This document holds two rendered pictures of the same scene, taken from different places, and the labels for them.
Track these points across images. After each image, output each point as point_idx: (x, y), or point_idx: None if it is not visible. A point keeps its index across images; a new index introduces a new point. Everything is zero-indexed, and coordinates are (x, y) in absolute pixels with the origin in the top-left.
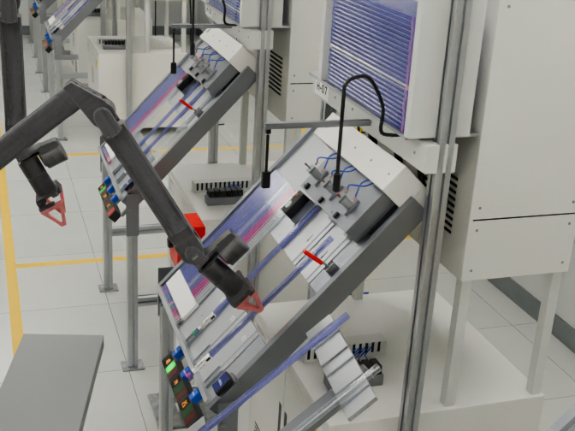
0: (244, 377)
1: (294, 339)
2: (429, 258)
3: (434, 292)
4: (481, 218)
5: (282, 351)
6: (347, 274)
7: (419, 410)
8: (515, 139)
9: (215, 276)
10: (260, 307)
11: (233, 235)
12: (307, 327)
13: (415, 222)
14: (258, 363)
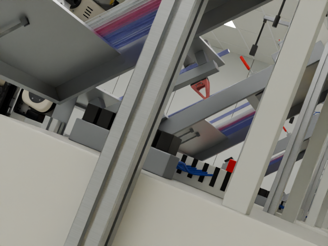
0: (172, 118)
1: (211, 106)
2: (316, 78)
3: (313, 106)
4: None
5: (201, 112)
6: (259, 75)
7: (277, 200)
8: None
9: (186, 60)
10: (206, 96)
11: (206, 40)
12: (222, 102)
13: (317, 57)
14: (183, 113)
